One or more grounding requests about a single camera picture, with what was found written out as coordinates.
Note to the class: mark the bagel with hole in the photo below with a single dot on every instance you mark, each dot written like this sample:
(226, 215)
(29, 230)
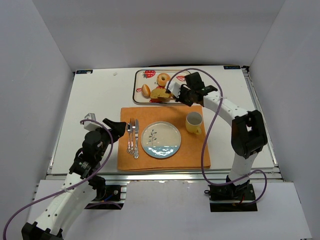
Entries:
(162, 79)

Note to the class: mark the silver table knife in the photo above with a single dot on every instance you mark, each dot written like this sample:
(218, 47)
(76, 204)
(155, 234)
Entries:
(136, 132)

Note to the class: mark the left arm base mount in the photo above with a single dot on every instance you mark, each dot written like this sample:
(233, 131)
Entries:
(111, 197)

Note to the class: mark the round sesame bun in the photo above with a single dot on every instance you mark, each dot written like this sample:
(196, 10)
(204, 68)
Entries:
(146, 92)

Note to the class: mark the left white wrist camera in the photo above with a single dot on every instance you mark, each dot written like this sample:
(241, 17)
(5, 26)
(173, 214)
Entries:
(89, 125)

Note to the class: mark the sliced loaf bread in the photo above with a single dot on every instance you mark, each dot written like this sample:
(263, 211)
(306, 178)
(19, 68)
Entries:
(156, 93)

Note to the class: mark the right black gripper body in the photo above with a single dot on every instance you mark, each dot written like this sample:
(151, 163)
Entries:
(184, 94)

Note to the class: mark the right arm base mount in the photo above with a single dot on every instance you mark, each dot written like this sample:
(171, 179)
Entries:
(219, 202)

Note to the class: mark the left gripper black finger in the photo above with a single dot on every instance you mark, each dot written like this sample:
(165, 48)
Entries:
(119, 126)
(116, 135)

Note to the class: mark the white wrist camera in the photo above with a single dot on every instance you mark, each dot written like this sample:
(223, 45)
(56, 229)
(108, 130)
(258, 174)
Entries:
(89, 125)
(173, 88)

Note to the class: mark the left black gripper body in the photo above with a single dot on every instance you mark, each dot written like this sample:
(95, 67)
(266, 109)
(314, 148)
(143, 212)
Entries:
(111, 129)

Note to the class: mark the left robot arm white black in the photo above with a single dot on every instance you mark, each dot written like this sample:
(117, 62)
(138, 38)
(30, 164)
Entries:
(81, 185)

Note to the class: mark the orange cloth placemat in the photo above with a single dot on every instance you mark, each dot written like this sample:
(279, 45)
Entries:
(187, 157)

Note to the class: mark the left blue table label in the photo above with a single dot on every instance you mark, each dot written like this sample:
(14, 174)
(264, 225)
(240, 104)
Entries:
(84, 71)

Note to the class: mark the blue table label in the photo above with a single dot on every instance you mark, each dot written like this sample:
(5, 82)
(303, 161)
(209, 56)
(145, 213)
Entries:
(231, 67)
(84, 71)

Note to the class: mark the metal serving tongs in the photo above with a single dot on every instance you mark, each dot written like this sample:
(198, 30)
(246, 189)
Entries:
(166, 97)

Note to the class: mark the yellow mug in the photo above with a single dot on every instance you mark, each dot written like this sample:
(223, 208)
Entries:
(193, 123)

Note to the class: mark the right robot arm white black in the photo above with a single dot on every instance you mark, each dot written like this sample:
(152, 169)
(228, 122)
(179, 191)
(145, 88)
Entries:
(248, 132)

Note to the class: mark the right blue table label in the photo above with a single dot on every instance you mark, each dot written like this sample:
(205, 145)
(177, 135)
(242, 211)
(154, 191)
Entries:
(231, 67)

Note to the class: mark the strawberry pattern tray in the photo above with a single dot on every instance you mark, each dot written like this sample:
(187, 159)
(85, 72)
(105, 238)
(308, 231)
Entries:
(149, 77)

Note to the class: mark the round plate blue white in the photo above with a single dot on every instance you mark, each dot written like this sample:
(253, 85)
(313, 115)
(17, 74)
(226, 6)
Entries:
(161, 140)

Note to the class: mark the silver fork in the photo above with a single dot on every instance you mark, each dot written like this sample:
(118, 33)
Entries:
(132, 124)

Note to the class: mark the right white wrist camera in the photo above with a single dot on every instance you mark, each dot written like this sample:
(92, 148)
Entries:
(173, 88)

